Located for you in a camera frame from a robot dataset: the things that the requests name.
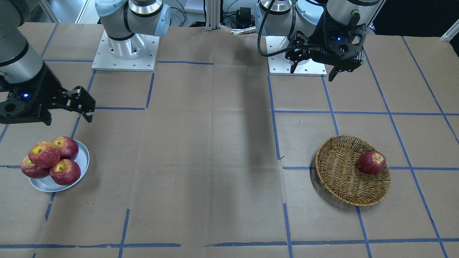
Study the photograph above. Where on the wicker basket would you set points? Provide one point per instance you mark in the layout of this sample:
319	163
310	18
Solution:
336	164

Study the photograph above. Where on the red apple on plate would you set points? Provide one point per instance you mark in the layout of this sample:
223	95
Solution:
67	146
65	172
33	171

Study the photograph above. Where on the aluminium frame post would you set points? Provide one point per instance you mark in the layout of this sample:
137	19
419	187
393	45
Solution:
212	12

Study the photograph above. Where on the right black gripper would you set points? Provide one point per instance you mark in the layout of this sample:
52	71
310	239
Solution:
46	87

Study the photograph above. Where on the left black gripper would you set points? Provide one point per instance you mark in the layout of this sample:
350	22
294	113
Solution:
320	35

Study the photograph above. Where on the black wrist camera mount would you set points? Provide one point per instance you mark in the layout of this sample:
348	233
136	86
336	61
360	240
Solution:
339	45
25	102

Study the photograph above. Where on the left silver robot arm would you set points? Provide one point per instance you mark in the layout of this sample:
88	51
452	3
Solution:
283	17

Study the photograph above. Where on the yellow red apple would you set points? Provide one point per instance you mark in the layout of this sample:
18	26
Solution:
44	154

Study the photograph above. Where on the light blue plate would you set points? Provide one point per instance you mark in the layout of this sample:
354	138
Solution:
47	184

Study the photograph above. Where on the red apple in basket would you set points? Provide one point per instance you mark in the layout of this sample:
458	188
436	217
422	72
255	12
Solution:
371	163

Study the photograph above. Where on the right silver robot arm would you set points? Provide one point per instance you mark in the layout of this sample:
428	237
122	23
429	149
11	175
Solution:
18	60

